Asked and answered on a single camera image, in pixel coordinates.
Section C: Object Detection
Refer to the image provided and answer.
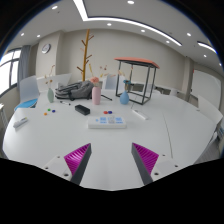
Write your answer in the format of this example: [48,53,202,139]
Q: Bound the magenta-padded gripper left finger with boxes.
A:
[42,142,93,186]

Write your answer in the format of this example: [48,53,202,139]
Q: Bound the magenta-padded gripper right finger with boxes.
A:
[130,142,184,186]

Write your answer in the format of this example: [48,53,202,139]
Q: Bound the plain white remote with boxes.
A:
[131,108,149,121]

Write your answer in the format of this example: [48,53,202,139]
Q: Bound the black rectangular box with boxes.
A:
[74,104,91,117]

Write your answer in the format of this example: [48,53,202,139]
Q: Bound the blue vase with flowers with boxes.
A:
[117,64,135,106]

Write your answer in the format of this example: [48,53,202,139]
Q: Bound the pink vase with flowers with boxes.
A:
[88,63,113,106]

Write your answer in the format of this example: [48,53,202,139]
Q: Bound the white remote with buttons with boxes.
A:
[12,116,29,129]

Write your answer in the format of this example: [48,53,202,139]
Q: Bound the green vase with stems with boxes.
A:
[44,64,56,104]

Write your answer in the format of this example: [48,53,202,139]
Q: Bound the grey backpack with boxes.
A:
[54,80,113,102]

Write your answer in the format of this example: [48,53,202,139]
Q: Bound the plain white chair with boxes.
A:
[104,74,118,90]

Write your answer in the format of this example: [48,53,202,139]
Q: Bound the white chair with blue cushion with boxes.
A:
[13,75,40,113]

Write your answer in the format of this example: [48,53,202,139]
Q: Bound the wooden coat rack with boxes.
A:
[76,28,95,83]

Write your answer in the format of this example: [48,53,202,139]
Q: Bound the grey curtain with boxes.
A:
[17,45,32,88]

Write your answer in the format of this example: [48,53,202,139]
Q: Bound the window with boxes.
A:
[0,49,22,98]

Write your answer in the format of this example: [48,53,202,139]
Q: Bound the short ceiling strip light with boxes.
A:
[197,41,218,54]

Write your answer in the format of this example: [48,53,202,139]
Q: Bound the ceiling spot lights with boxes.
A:
[18,0,209,58]

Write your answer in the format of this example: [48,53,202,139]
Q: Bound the long ceiling strip light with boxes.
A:
[72,0,183,48]

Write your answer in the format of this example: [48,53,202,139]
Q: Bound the white wall board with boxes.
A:
[190,69,223,109]

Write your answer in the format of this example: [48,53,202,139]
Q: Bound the orange-topped black frame side table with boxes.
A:
[114,57,161,106]

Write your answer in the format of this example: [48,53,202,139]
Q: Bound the round wall clock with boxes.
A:
[41,43,52,55]

